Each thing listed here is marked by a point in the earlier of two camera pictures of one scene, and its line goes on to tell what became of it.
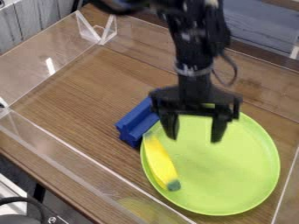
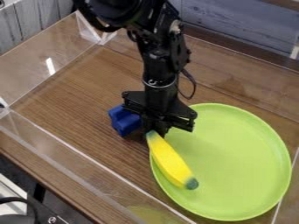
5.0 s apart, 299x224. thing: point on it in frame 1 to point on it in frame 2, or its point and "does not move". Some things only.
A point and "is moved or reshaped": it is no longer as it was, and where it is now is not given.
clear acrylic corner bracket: (88, 33) does not move
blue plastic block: (136, 122) is moved or reshaped
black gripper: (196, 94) to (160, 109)
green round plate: (227, 178) is moved or reshaped
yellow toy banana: (161, 163) is moved or reshaped
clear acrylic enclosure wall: (50, 184) does not move
